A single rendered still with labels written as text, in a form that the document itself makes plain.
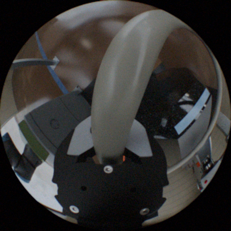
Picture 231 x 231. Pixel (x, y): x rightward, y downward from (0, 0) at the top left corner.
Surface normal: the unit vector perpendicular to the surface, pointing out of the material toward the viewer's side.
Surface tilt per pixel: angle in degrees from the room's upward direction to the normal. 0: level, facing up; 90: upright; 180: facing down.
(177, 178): 90
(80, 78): 0
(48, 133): 90
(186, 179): 90
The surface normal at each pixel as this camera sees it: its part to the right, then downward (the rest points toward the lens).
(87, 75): -0.02, 0.44
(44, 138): 0.81, -0.52
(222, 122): -0.94, -0.32
